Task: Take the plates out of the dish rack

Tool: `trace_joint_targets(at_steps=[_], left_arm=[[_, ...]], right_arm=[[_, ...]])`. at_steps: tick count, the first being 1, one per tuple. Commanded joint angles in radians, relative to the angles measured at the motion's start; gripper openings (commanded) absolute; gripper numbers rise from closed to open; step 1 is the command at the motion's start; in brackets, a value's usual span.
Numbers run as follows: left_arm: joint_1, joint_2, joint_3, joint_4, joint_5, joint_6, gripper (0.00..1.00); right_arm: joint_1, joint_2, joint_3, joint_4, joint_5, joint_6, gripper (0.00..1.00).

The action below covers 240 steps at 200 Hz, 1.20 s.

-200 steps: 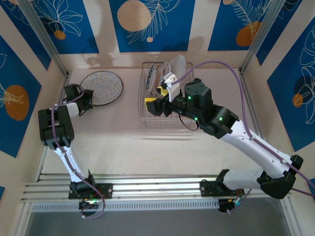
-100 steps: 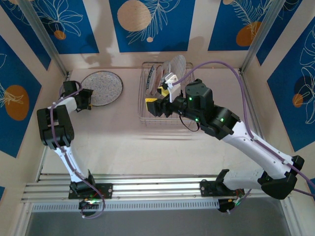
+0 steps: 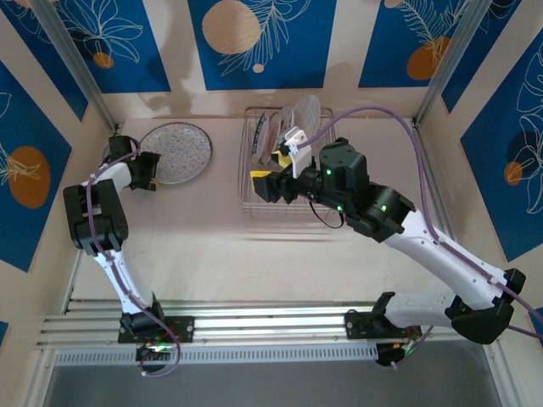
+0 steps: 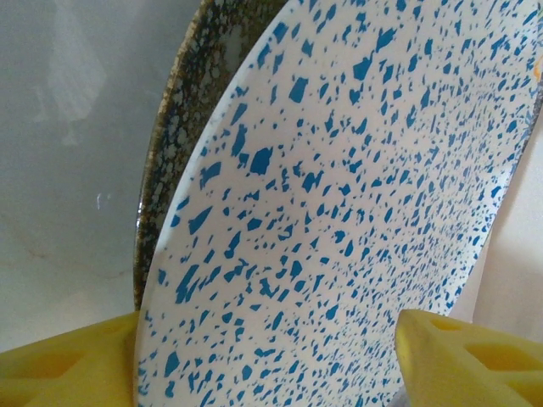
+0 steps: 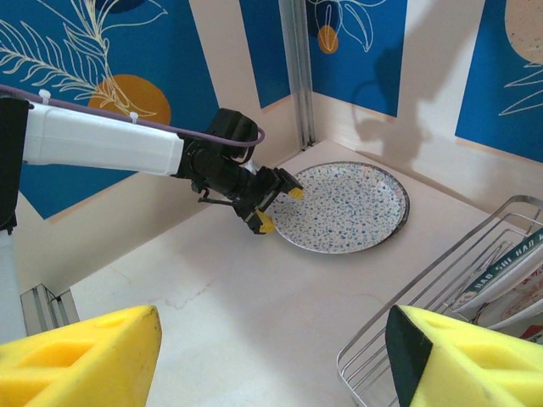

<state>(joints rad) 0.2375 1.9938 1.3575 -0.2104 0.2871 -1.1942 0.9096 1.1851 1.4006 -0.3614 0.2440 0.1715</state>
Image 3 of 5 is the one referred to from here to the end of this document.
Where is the metal wire dish rack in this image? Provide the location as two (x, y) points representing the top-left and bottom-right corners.
(239, 105), (345, 218)

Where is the small white printed plate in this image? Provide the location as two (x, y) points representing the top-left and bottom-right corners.
(260, 110), (283, 164)

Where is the blue speckled plate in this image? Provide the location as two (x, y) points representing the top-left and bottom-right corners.
(142, 125), (211, 181)

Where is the small plate dark lettered rim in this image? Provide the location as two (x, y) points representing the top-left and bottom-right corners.
(250, 110), (272, 164)

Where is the watermelon print plate teal rim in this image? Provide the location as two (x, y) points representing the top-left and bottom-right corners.
(275, 104), (296, 145)

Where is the large grey plate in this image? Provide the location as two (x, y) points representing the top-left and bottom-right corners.
(137, 121), (213, 185)

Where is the large grid line plate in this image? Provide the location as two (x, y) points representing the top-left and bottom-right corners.
(292, 93), (322, 141)

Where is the black controller box with LED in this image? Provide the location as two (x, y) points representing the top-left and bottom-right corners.
(134, 342), (173, 375)
(375, 341), (419, 369)

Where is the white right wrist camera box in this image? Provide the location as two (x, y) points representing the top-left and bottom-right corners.
(283, 125), (315, 180)

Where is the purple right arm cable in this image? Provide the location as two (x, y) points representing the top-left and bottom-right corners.
(296, 105), (543, 369)

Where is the aluminium frame post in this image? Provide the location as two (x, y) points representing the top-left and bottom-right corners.
(29, 0), (124, 132)
(411, 0), (500, 128)

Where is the wide aluminium base rail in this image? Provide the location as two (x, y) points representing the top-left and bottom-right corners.
(36, 298), (504, 351)

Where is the white slotted cable duct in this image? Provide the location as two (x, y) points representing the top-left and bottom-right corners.
(53, 345), (379, 366)

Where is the aluminium lower frame rail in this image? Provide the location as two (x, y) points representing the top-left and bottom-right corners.
(23, 349), (59, 407)
(481, 342), (517, 407)

